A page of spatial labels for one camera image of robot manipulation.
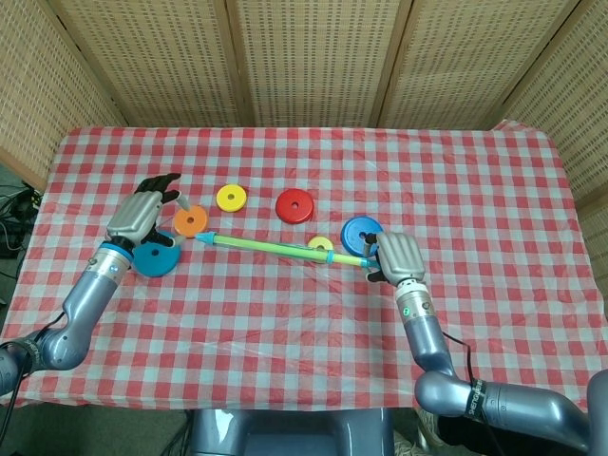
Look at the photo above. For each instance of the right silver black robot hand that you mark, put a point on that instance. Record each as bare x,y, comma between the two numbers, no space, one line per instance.
401,256

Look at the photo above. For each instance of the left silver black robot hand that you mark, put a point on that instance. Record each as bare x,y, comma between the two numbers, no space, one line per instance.
133,218

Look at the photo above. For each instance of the green and blue rod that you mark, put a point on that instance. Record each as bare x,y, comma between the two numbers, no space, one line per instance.
209,239

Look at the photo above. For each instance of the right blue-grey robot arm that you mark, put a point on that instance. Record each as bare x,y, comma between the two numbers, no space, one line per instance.
427,342

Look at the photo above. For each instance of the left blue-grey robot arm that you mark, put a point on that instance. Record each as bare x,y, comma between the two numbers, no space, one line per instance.
90,290

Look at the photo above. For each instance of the large teal disc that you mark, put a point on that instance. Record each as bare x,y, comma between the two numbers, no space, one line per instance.
157,263

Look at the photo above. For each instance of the large blue disc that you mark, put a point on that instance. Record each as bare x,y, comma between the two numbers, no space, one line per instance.
351,228

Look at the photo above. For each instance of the orange disc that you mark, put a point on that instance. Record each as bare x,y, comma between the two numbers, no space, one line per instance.
199,216

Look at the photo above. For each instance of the small yellow-green disc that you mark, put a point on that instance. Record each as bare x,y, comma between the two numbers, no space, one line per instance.
313,242

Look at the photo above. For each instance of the yellow disc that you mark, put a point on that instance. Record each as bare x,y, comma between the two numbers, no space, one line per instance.
237,202

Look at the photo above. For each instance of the red white checked tablecloth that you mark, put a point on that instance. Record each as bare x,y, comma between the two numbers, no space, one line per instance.
304,332

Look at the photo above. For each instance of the red disc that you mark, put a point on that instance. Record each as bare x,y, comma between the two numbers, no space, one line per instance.
285,211

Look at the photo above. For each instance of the woven bamboo screen panel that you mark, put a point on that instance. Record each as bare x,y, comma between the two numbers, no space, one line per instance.
313,57
38,95
570,104
475,57
152,57

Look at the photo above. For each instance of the tan woven straw object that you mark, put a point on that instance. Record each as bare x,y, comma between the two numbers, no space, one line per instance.
430,430

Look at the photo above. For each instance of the blue-grey robot torso base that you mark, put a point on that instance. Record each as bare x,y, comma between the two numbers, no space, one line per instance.
285,432

